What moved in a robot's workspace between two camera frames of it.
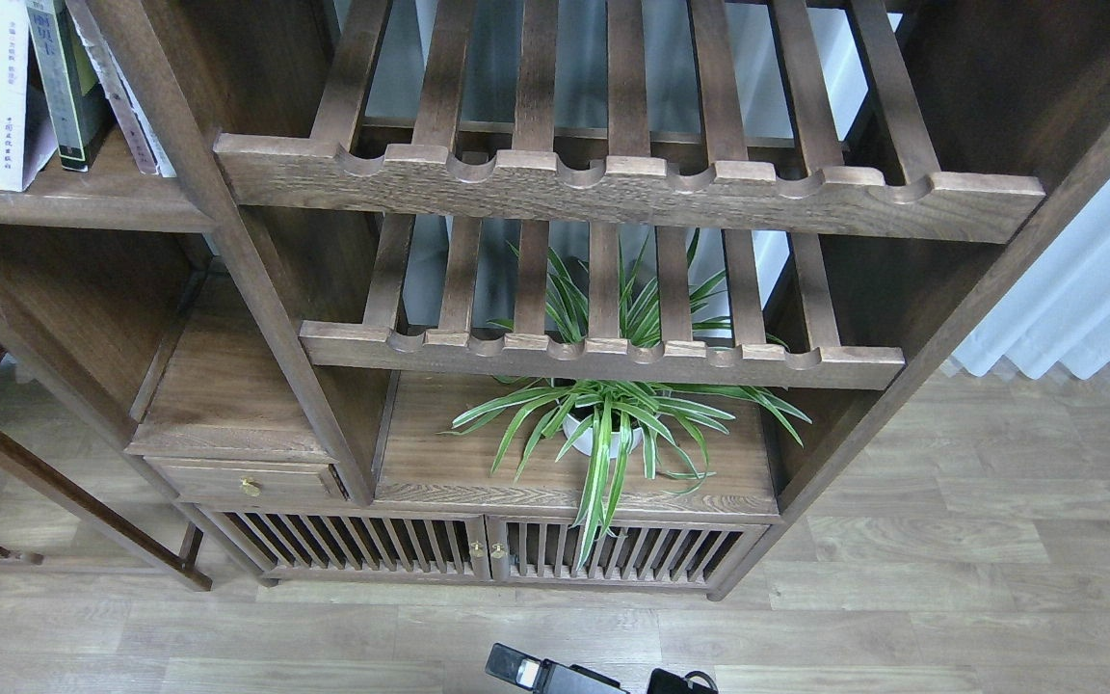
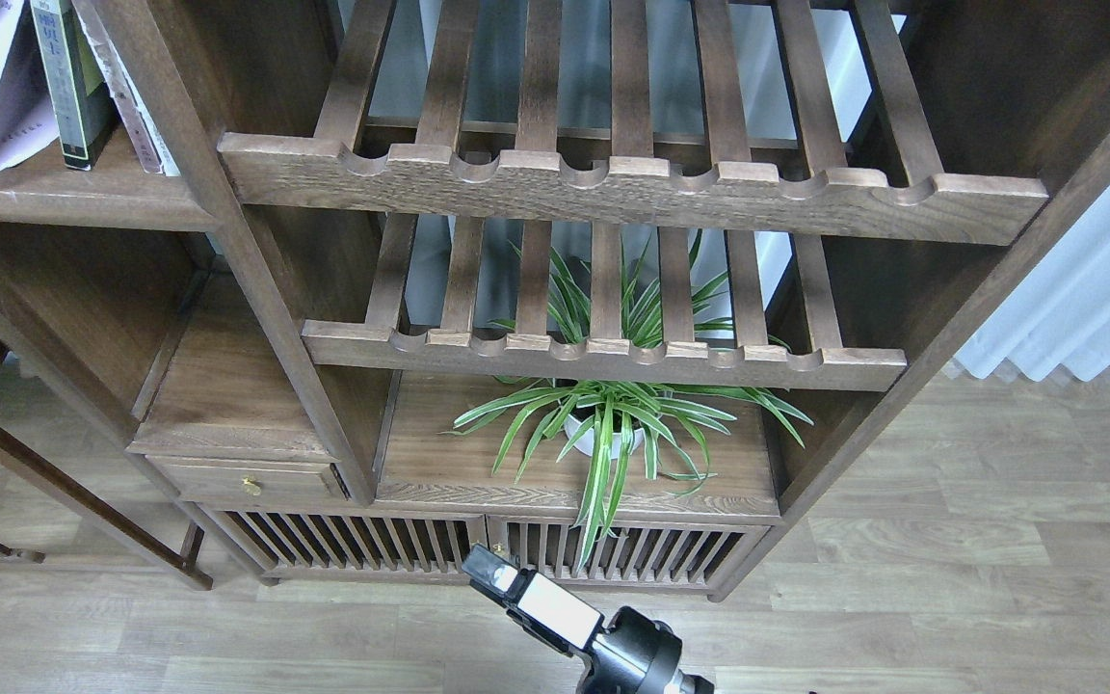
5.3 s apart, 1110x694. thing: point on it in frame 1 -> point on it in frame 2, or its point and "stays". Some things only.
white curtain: x=1100 y=297 stays
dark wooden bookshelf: x=556 y=297 stays
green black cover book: x=77 y=102 stays
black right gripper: x=546 y=677 -> x=632 y=653
